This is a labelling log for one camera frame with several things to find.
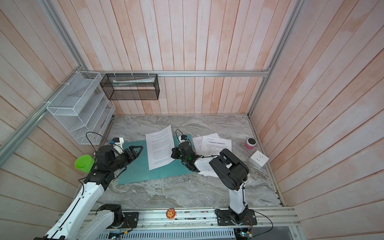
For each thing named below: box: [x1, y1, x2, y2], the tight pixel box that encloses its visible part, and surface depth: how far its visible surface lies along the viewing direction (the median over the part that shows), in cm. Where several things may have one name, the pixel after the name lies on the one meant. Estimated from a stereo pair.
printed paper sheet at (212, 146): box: [201, 135, 232, 156], surface depth 106 cm
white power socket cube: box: [249, 150, 270, 169], surface depth 94 cm
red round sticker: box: [166, 208, 176, 219], surface depth 77 cm
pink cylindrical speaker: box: [245, 137, 257, 150], surface depth 100 cm
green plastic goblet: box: [74, 154, 95, 174], surface depth 79 cm
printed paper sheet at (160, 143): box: [145, 125, 175, 171], surface depth 102 cm
